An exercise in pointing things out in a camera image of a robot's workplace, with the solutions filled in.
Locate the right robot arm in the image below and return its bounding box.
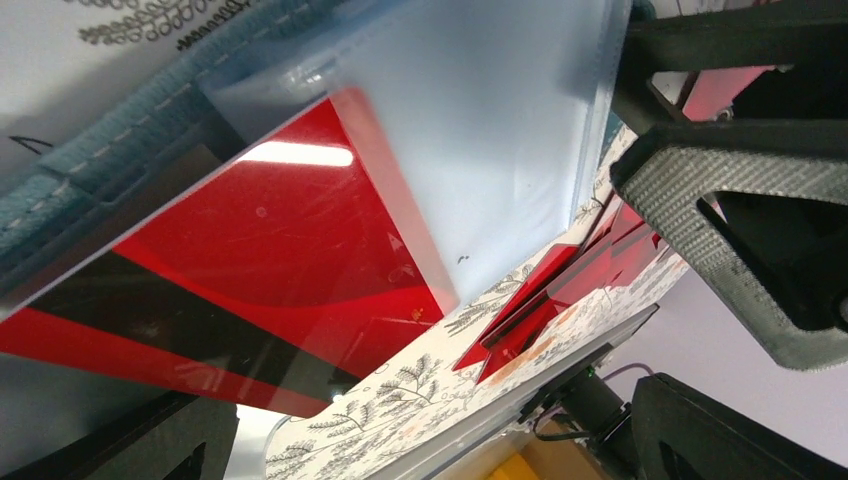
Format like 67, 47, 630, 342
522, 1, 847, 479

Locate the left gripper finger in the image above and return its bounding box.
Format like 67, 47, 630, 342
3, 391, 239, 479

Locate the pile of red cards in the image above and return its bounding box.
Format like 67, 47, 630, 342
453, 195, 668, 383

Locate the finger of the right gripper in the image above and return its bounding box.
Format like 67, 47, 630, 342
610, 122, 847, 371
611, 1, 847, 135

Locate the floral table mat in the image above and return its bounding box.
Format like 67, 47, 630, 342
0, 0, 694, 480

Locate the red card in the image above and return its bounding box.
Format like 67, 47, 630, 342
1, 87, 458, 417

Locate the teal card holder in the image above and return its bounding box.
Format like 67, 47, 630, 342
1, 1, 631, 318

